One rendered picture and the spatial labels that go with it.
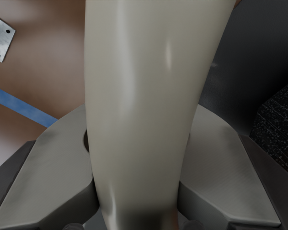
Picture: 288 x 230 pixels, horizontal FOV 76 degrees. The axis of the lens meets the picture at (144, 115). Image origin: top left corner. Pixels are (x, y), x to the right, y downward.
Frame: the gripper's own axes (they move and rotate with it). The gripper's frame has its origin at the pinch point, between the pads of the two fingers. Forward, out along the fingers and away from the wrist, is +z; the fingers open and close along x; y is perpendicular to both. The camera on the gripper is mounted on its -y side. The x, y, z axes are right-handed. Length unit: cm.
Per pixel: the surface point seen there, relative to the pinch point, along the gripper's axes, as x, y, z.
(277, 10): 60, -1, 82
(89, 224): -19, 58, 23
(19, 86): -70, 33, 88
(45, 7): -44, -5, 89
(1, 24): -68, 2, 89
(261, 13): 53, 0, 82
